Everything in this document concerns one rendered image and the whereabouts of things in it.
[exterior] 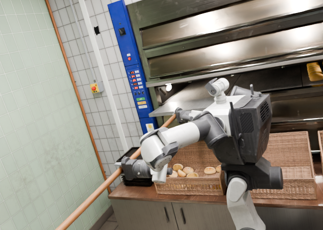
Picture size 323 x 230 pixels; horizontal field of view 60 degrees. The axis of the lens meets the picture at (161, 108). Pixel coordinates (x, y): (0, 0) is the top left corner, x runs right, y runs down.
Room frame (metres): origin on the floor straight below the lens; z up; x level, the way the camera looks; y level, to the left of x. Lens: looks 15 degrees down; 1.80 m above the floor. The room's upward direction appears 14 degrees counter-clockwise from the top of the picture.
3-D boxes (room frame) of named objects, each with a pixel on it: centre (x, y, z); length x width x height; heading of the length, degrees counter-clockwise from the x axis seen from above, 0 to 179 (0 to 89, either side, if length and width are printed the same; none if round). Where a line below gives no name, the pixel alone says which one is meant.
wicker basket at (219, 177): (2.14, -0.14, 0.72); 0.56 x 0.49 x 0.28; 63
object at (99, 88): (2.76, 0.56, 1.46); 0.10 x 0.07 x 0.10; 62
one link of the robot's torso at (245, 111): (1.32, -0.35, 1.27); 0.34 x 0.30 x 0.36; 140
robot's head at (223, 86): (1.37, -0.30, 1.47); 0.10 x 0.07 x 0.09; 140
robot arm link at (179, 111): (1.96, -0.14, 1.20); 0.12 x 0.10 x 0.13; 27
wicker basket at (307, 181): (1.85, -0.67, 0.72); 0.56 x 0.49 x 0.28; 63
